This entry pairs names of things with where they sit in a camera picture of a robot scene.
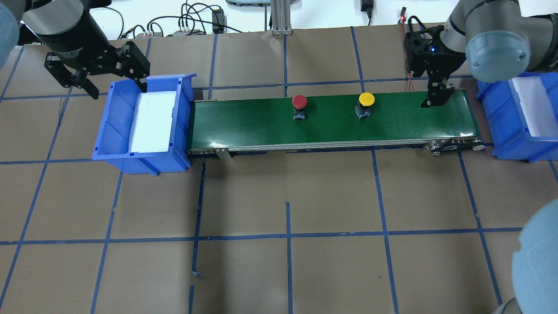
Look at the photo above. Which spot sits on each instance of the aluminium profile post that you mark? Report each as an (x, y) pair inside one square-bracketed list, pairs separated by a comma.
[(281, 17)]

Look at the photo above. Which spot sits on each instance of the white foam pad right bin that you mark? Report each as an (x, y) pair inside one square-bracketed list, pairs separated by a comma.
[(536, 106)]

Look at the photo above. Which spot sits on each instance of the red push button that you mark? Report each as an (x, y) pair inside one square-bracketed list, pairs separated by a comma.
[(299, 103)]

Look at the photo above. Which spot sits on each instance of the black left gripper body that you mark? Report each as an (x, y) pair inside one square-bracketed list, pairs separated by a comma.
[(73, 47)]

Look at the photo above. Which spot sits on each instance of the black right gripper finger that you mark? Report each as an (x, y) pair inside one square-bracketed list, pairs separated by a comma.
[(438, 94)]

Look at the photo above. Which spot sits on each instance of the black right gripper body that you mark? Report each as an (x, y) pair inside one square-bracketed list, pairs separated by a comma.
[(440, 53)]

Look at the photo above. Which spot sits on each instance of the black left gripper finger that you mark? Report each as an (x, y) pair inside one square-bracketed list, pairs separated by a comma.
[(128, 61), (56, 67)]

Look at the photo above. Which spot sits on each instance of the green conveyor belt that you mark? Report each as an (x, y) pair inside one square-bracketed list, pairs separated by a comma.
[(331, 122)]

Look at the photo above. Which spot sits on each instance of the blue left plastic bin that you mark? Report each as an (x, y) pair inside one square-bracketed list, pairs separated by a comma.
[(111, 144)]

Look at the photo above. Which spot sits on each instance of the black power adapter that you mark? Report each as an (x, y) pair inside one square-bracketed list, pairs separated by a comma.
[(218, 21)]

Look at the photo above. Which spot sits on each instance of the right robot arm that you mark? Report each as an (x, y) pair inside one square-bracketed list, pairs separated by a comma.
[(499, 44)]

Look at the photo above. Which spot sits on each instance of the blue plastic bin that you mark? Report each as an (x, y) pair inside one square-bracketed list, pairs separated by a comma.
[(508, 128), (111, 144)]

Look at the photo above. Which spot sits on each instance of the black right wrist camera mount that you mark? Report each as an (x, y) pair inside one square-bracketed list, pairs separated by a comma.
[(416, 44)]

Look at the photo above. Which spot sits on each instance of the white foam pad left bin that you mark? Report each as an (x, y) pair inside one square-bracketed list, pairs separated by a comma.
[(152, 122)]

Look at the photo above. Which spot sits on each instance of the white foam pad bin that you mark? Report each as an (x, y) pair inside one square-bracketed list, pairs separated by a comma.
[(152, 122), (536, 106)]

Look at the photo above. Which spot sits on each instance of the yellow push button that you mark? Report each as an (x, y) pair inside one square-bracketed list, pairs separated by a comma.
[(365, 101)]

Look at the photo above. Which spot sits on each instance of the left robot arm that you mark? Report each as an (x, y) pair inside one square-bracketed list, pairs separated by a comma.
[(14, 13)]

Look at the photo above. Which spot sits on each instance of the blue right plastic bin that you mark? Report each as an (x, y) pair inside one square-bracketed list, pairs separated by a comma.
[(508, 128)]

